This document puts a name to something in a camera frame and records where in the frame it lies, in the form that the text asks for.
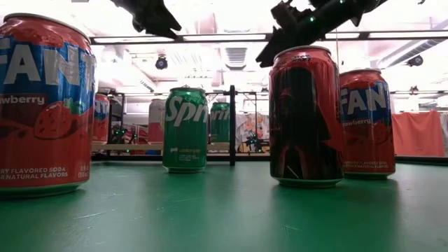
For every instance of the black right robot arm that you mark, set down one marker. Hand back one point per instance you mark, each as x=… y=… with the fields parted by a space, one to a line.
x=367 y=5

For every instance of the black frame rod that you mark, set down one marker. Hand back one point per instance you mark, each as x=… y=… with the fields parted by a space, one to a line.
x=110 y=119

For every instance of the black ceiling camera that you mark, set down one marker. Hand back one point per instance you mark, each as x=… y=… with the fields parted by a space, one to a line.
x=415 y=61
x=161 y=63

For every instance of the black shelf end post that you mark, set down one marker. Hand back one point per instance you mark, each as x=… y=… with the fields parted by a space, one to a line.
x=232 y=140

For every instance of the green table mat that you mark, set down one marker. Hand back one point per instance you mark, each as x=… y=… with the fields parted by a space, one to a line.
x=224 y=217

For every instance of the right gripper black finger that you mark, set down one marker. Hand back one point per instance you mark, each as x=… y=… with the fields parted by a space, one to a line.
x=280 y=43

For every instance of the red Star Wars Coca-Cola can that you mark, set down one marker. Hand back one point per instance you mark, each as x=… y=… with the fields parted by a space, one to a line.
x=304 y=122

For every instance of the overhead rig crossbar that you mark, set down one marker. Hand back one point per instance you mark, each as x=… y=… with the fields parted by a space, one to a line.
x=364 y=35

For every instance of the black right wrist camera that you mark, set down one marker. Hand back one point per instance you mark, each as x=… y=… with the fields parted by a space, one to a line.
x=288 y=15

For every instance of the black background robot arm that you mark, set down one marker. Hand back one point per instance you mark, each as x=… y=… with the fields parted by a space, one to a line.
x=119 y=134
x=257 y=144

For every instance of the black aluminium table frame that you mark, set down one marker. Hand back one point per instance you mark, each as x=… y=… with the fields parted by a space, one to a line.
x=420 y=159

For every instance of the ceiling air vent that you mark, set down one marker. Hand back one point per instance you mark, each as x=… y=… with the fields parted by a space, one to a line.
x=236 y=57

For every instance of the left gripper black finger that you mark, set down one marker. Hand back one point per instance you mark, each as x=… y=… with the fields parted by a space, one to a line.
x=157 y=17

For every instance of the red Fanta strawberry can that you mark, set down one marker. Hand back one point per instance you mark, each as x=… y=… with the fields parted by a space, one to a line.
x=371 y=140
x=102 y=122
x=45 y=140

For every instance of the orange cloth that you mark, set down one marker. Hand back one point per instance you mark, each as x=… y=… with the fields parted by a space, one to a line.
x=418 y=134

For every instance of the green Sprite can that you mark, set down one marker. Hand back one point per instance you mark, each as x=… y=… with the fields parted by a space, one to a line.
x=220 y=126
x=185 y=140

